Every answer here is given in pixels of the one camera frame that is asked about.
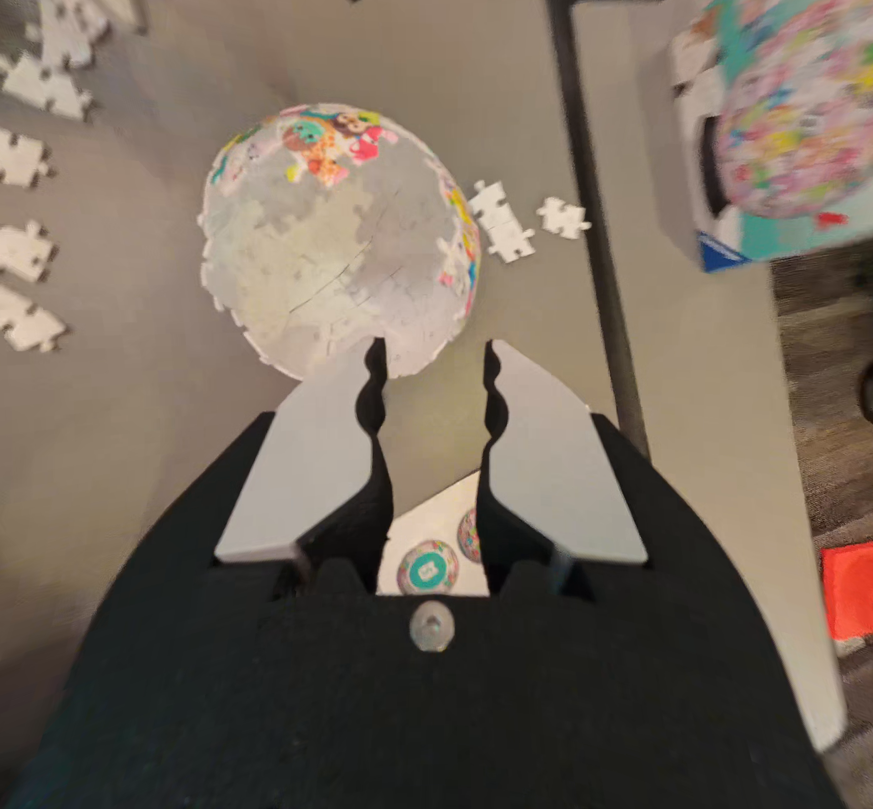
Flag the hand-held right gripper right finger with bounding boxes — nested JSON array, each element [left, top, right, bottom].
[[477, 338, 650, 603]]

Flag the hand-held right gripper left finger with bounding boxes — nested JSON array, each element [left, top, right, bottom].
[[213, 336, 398, 600]]

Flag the colourful puzzle ball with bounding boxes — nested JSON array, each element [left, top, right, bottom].
[[197, 102, 482, 382]]

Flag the row of white puzzle pieces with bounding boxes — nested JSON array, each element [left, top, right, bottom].
[[0, 0, 214, 355]]

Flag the white puzzle leaflet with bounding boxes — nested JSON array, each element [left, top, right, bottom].
[[374, 470, 491, 600]]

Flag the single white puzzle piece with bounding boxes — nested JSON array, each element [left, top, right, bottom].
[[535, 195, 593, 241]]

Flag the two joined white puzzle pieces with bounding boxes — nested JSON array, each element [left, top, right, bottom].
[[467, 178, 538, 266]]

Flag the colourful puzzle box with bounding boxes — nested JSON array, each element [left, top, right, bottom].
[[667, 0, 873, 273]]

